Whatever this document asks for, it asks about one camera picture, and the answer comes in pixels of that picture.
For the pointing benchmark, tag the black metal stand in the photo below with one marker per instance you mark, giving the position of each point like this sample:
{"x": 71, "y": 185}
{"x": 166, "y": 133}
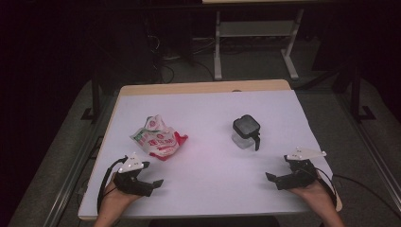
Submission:
{"x": 95, "y": 94}
{"x": 356, "y": 94}

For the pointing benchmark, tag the grey metal floor rail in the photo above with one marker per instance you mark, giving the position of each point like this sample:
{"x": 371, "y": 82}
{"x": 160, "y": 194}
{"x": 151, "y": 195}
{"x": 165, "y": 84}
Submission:
{"x": 375, "y": 151}
{"x": 72, "y": 176}

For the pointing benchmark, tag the person's right hand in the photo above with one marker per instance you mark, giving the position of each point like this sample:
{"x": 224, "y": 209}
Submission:
{"x": 317, "y": 195}

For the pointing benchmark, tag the clear jar with black lid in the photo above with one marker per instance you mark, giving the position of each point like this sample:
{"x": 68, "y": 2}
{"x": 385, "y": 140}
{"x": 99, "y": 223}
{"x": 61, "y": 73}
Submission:
{"x": 246, "y": 129}

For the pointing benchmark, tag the white red green plastic bag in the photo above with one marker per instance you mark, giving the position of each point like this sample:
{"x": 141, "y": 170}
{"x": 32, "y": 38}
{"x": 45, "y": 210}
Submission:
{"x": 159, "y": 140}

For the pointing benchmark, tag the white paper sheet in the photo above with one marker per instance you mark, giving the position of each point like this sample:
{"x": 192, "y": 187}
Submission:
{"x": 208, "y": 189}

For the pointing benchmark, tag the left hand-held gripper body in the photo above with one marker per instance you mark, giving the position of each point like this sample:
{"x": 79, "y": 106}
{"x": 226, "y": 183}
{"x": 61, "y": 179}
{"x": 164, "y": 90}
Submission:
{"x": 130, "y": 184}

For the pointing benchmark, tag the person's left hand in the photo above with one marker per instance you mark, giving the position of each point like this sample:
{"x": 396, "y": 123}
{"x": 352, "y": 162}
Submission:
{"x": 116, "y": 198}

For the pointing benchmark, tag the white metal desk frame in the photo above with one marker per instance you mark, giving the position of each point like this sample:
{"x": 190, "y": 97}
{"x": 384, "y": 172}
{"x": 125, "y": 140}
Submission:
{"x": 255, "y": 29}

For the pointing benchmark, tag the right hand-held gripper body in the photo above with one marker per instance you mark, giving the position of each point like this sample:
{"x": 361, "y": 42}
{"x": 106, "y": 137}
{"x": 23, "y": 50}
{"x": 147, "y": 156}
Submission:
{"x": 299, "y": 176}

